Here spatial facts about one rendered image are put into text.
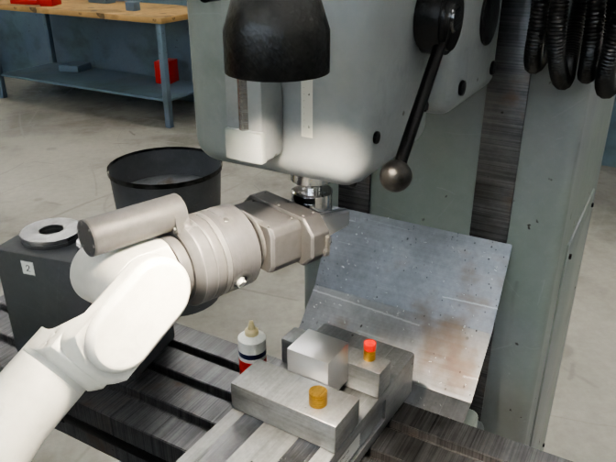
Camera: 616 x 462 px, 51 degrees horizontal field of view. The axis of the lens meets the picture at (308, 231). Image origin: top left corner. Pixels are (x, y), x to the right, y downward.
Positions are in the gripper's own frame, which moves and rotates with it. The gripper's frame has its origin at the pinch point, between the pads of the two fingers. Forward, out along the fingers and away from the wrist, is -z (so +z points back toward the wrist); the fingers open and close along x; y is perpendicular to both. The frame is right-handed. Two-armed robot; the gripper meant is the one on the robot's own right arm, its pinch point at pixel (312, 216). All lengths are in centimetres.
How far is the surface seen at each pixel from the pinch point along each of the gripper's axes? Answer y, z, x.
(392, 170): -10.2, 3.8, -14.4
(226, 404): 31.7, 4.9, 11.9
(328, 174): -9.0, 6.4, -8.9
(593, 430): 121, -140, 9
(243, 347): 24.2, 1.0, 12.6
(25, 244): 12.7, 18.6, 41.6
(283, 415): 22.3, 7.6, -3.6
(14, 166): 122, -98, 405
